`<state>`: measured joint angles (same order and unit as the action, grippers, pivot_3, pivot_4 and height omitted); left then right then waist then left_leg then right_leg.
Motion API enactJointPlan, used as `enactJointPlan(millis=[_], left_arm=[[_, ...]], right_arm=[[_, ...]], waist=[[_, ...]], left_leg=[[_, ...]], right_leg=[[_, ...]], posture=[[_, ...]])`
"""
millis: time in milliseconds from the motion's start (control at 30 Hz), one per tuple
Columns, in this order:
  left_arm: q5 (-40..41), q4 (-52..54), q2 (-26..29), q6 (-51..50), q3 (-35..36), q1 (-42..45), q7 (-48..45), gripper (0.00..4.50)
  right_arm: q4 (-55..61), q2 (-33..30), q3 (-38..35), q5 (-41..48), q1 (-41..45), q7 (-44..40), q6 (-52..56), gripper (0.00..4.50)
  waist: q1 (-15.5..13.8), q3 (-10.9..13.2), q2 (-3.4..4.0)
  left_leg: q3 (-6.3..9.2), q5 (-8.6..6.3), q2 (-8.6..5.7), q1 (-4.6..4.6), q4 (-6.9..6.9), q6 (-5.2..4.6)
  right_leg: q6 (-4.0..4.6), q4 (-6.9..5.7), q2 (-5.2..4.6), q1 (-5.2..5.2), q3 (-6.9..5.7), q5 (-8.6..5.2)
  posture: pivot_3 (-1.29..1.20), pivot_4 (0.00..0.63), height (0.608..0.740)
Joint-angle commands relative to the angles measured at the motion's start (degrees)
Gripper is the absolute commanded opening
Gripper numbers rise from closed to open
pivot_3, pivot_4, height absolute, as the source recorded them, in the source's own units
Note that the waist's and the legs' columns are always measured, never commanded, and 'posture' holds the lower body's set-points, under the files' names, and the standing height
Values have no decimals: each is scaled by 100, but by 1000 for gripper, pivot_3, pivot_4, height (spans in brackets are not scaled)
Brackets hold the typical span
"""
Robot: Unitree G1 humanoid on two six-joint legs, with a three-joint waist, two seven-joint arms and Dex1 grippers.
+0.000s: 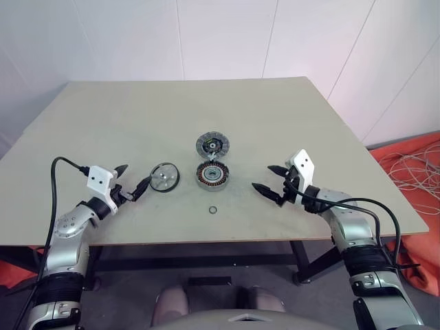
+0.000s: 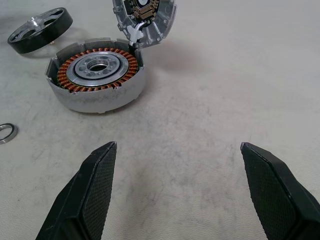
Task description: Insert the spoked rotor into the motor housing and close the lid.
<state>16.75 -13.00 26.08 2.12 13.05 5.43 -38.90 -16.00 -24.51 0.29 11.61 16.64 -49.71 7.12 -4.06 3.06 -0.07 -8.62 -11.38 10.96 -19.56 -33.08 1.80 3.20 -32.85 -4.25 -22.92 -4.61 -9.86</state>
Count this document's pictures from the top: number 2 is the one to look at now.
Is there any round metal slotted disc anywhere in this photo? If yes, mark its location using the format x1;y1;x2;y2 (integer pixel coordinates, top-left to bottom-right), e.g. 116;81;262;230
44;37;147;115

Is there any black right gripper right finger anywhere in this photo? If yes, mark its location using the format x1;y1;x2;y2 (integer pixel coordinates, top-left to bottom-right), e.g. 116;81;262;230
240;141;320;240

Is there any black silver wheel disc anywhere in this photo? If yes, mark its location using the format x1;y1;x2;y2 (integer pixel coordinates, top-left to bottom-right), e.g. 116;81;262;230
7;6;74;55

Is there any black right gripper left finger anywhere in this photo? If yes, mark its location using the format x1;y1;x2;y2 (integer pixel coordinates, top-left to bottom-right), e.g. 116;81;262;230
35;141;118;240

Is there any silver motor end cover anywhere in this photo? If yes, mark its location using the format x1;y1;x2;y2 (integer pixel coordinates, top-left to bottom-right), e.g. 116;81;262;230
111;0;177;50

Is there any small silver metal ring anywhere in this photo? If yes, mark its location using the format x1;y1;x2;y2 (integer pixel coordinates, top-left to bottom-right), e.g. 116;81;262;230
0;122;19;145

